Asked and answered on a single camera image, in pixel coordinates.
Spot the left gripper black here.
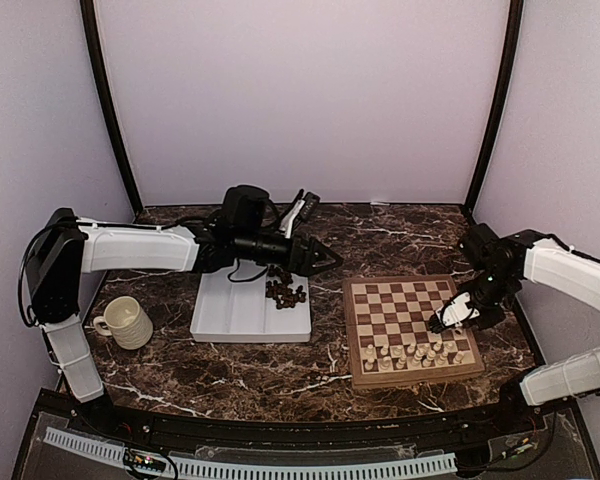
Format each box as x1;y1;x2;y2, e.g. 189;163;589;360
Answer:
236;229;344;278

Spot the white chess piece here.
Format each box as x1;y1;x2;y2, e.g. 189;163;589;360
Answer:
437;350;449;365
396;354;407;370
425;349;437;365

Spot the white plastic divided tray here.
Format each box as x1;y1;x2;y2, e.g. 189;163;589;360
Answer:
190;271;312;344

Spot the wooden chess board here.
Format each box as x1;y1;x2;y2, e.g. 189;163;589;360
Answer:
343;275;485;389

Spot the white rook among dark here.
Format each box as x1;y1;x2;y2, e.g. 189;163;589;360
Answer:
364;358;376;371

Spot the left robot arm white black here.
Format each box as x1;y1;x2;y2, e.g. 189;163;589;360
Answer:
17;184;343;436

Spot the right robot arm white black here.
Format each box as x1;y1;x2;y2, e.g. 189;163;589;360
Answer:
444;224;600;434

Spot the dark chess pieces pile upper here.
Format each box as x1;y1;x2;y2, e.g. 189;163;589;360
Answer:
268;265;292;282

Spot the dark chess pieces pile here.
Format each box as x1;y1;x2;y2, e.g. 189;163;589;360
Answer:
265;281;307;310
268;265;292;282

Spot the dark chess pieces pile lower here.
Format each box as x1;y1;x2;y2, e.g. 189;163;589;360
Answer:
265;281;307;310

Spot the white chess queen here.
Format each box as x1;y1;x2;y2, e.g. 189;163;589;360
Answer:
412;348;426;368

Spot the cream ribbed ceramic mug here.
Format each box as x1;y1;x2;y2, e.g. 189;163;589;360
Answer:
92;296;154;350

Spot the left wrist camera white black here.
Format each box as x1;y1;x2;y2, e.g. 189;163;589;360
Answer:
278;189;321;239

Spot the black front rail base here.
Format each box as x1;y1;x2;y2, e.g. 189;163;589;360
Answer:
11;389;600;479

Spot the white slotted cable duct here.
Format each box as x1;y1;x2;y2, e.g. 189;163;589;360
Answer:
43;427;458;479

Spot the black left frame post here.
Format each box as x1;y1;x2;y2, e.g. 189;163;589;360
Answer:
79;0;144;215

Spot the black frame post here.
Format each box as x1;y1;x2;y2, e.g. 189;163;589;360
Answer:
463;0;525;217
79;0;144;215

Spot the black right frame post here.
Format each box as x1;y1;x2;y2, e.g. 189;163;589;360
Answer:
463;0;525;217

